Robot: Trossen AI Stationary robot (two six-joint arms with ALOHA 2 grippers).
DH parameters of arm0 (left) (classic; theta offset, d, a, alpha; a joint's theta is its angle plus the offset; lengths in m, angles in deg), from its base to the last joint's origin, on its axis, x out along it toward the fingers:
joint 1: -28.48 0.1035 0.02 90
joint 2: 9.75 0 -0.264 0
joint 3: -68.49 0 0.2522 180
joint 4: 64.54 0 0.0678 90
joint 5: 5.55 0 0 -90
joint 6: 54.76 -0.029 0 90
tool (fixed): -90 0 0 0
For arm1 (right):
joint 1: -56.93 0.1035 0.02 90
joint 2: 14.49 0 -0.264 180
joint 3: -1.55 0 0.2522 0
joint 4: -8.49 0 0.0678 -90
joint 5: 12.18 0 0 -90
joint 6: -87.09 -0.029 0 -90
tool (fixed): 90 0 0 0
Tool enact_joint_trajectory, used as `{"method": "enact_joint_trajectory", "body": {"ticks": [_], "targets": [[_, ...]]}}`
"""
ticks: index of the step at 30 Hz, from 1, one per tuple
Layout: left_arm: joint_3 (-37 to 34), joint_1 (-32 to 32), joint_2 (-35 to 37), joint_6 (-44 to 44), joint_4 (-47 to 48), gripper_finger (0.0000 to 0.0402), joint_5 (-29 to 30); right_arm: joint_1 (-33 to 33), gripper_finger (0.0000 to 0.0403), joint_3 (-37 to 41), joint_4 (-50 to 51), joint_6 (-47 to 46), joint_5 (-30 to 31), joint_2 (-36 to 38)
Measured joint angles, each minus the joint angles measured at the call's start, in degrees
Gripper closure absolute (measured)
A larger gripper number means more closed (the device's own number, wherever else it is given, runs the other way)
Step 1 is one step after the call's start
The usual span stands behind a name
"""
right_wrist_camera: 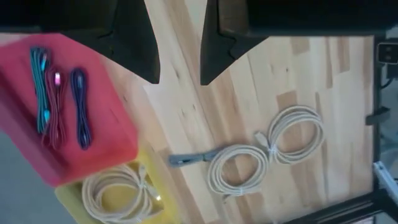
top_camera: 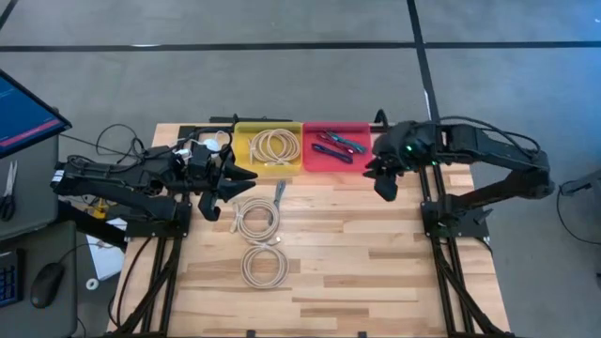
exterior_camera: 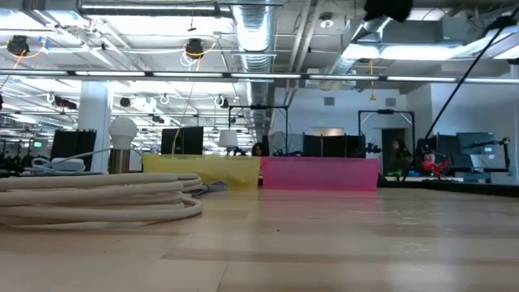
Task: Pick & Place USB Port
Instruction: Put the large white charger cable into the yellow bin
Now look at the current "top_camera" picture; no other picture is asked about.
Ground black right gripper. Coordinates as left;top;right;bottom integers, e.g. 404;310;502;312
362;120;440;203

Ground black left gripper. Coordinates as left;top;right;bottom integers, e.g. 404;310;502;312
176;154;259;222

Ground teal braided USB cable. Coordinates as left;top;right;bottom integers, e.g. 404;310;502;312
326;131;367;154

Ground red plastic bin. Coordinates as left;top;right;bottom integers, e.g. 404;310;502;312
301;121;376;174

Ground yellow plastic bin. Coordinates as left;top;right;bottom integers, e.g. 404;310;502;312
233;121;304;177

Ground small yellow object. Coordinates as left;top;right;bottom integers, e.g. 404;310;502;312
88;199;108;221

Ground white paper sheet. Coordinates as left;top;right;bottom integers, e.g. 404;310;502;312
85;216;128;282

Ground black diagonal bar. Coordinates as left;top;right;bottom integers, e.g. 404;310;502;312
58;200;128;250

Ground grey side desk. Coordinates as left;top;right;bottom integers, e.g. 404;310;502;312
0;133;79;338

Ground black stand leg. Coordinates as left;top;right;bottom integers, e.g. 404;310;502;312
558;168;601;197

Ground black computer mouse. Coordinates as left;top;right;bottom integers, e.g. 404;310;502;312
29;261;66;310

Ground computer monitor blue screen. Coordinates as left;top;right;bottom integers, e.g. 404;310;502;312
0;69;73;160

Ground black keyboard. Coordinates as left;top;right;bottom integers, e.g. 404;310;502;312
0;248;25;309

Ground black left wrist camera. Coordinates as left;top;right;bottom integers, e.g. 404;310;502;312
189;143;212;177

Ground black aluminium table frame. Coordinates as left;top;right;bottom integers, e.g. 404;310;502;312
107;115;513;338

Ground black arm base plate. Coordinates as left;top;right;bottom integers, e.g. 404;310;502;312
124;200;193;239
421;200;490;239

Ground black thick power cable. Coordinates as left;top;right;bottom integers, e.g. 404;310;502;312
108;237;154;330

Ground black handled scissors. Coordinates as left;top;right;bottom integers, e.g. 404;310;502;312
0;159;19;223

